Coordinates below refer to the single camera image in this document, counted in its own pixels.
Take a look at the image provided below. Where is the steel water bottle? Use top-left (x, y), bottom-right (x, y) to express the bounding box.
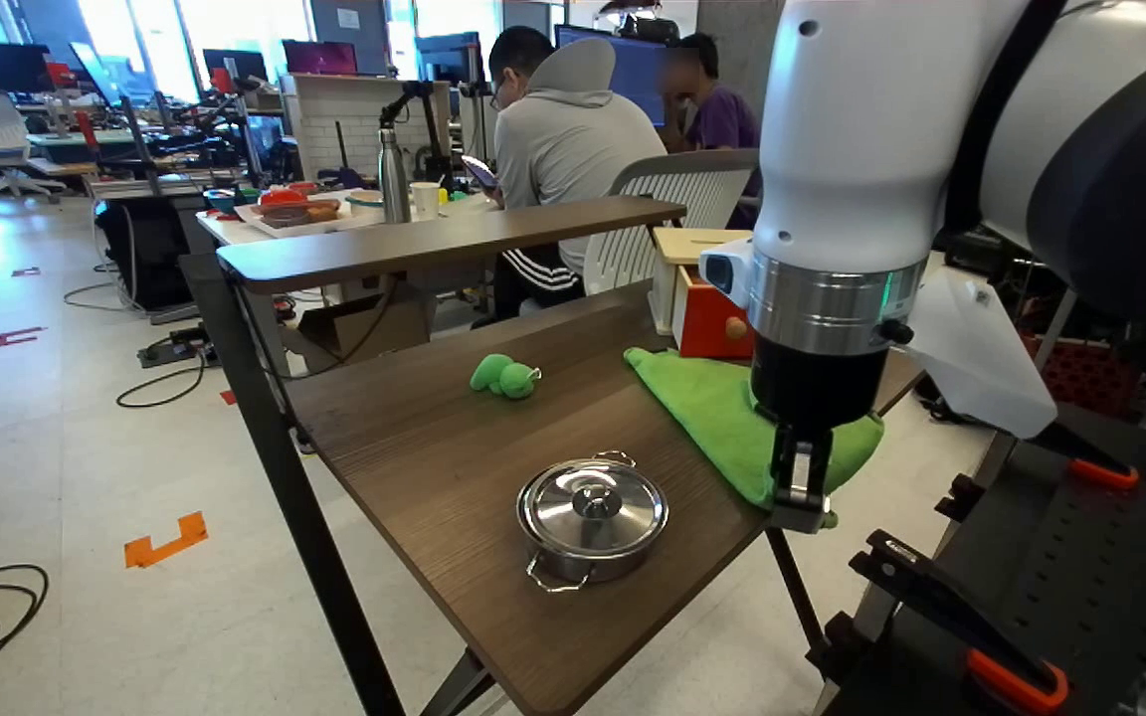
top-left (379, 129), bottom-right (411, 222)

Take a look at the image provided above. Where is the mesh office chair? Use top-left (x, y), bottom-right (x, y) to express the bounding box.
top-left (582, 149), bottom-right (762, 333)

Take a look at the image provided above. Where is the steel pot with lid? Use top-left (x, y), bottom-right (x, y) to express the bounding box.
top-left (514, 450), bottom-right (671, 597)

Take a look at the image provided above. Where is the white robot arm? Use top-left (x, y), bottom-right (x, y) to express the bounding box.
top-left (700, 0), bottom-right (1146, 531)

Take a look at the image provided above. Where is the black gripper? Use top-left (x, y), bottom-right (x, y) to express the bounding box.
top-left (750, 339), bottom-right (888, 531)

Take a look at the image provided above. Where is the person in purple shirt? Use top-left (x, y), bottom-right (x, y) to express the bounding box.
top-left (660, 27), bottom-right (762, 230)

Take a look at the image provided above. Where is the orange wooden drawer box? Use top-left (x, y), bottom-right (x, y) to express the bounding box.
top-left (653, 229), bottom-right (754, 361)

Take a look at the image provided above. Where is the white cup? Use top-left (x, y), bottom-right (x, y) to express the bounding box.
top-left (411, 185), bottom-right (447, 222)

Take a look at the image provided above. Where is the computer monitor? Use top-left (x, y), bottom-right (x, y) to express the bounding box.
top-left (607, 38), bottom-right (669, 124)

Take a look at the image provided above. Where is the green cloth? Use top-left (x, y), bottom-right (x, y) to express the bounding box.
top-left (619, 344), bottom-right (888, 515)

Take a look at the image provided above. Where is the person in grey hoodie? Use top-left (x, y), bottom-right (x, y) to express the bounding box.
top-left (488, 26), bottom-right (663, 319)

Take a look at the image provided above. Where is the black orange clamp far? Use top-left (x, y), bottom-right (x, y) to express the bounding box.
top-left (1034, 423), bottom-right (1139, 494)

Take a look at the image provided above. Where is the black orange clamp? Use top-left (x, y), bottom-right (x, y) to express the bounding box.
top-left (1034, 423), bottom-right (1139, 494)
top-left (850, 531), bottom-right (1070, 716)

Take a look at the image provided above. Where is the wooden shelf board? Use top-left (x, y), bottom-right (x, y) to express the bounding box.
top-left (217, 194), bottom-right (685, 286)

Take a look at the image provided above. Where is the black orange clamp near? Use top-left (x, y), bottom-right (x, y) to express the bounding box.
top-left (850, 531), bottom-right (1070, 716)

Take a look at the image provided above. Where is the red tray with items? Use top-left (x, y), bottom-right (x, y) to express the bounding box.
top-left (254, 185), bottom-right (336, 229)

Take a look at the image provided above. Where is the green plush toy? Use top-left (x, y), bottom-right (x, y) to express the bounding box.
top-left (468, 356), bottom-right (542, 401)

